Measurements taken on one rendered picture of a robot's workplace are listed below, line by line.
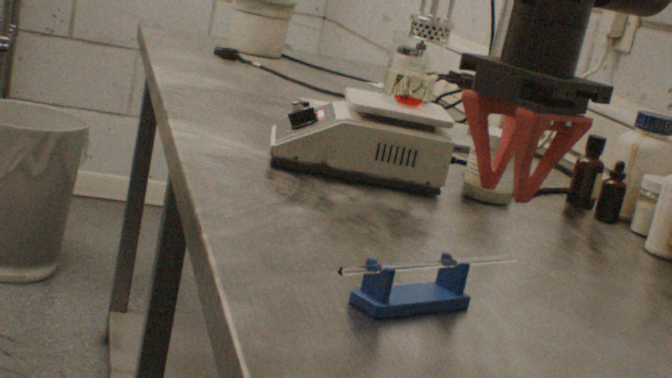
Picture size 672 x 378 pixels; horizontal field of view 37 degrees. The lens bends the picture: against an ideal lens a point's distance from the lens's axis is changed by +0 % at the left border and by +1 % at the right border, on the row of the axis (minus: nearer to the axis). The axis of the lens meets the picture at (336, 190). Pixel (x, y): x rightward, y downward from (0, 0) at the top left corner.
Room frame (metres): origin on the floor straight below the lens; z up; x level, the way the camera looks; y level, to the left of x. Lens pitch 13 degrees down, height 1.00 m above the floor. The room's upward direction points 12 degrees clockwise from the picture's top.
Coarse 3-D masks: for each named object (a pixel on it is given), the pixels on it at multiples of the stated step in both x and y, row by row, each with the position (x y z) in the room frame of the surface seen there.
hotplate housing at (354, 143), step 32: (320, 128) 1.09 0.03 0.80; (352, 128) 1.09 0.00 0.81; (384, 128) 1.09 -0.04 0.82; (416, 128) 1.11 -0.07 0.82; (288, 160) 1.08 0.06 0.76; (320, 160) 1.08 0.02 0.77; (352, 160) 1.09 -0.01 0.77; (384, 160) 1.09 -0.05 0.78; (416, 160) 1.09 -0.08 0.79; (448, 160) 1.10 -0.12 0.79
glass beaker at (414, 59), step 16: (400, 32) 1.18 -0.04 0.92; (400, 48) 1.14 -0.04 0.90; (416, 48) 1.13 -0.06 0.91; (432, 48) 1.14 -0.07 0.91; (400, 64) 1.14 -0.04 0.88; (416, 64) 1.13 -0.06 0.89; (432, 64) 1.14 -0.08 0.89; (384, 80) 1.16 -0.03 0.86; (400, 80) 1.14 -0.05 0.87; (416, 80) 1.13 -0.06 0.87; (432, 80) 1.15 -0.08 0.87; (384, 96) 1.15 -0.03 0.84; (400, 96) 1.14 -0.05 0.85; (416, 96) 1.14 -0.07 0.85; (432, 96) 1.16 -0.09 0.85
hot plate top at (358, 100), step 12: (348, 96) 1.14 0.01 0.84; (360, 96) 1.15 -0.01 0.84; (372, 96) 1.17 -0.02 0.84; (360, 108) 1.09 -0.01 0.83; (372, 108) 1.09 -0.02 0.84; (384, 108) 1.10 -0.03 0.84; (396, 108) 1.11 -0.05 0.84; (408, 108) 1.13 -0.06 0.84; (432, 108) 1.17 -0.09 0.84; (408, 120) 1.10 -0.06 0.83; (420, 120) 1.10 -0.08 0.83; (432, 120) 1.10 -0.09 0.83; (444, 120) 1.10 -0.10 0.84
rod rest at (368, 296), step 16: (448, 256) 0.75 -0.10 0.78; (384, 272) 0.68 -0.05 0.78; (448, 272) 0.74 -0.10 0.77; (464, 272) 0.73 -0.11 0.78; (368, 288) 0.69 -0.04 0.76; (384, 288) 0.68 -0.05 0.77; (400, 288) 0.72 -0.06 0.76; (416, 288) 0.73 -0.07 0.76; (432, 288) 0.74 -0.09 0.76; (448, 288) 0.74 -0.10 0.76; (352, 304) 0.69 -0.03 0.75; (368, 304) 0.68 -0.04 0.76; (384, 304) 0.68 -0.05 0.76; (400, 304) 0.69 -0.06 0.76; (416, 304) 0.70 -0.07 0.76; (432, 304) 0.71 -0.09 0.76; (448, 304) 0.72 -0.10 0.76; (464, 304) 0.73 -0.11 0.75
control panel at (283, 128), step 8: (328, 104) 1.20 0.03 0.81; (328, 112) 1.15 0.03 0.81; (280, 120) 1.20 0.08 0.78; (288, 120) 1.18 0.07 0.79; (320, 120) 1.11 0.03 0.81; (328, 120) 1.10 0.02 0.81; (280, 128) 1.14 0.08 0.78; (288, 128) 1.13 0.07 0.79; (304, 128) 1.10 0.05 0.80; (280, 136) 1.09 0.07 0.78
